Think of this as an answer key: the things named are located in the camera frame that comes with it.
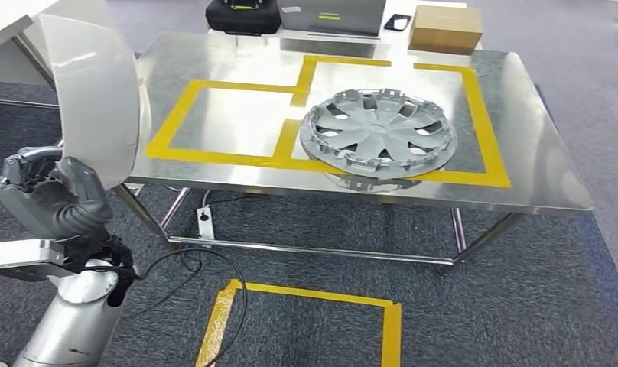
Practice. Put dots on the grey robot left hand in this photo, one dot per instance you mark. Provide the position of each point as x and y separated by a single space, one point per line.
30 202

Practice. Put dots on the white curved panel part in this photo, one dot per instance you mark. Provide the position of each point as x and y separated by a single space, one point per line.
96 101

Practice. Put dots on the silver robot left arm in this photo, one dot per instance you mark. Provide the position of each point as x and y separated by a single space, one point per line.
76 324

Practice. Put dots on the stainless steel workbench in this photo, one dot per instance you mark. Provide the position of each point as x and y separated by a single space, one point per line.
532 152

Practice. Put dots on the white power strip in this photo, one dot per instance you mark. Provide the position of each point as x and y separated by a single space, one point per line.
205 228

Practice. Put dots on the white desk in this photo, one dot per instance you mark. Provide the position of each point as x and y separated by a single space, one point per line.
5 20
395 40

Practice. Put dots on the black bag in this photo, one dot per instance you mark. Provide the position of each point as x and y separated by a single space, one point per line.
243 20

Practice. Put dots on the grey wheel hubcap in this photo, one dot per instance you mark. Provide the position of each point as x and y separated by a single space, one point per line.
377 129

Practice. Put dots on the dark grey case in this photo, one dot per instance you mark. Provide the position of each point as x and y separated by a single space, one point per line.
334 17

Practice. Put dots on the black phone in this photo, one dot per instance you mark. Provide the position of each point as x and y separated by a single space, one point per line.
397 23

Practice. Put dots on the brown cardboard box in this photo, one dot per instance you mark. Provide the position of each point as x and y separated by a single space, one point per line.
446 30

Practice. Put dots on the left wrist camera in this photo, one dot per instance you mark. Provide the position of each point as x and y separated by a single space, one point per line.
20 258

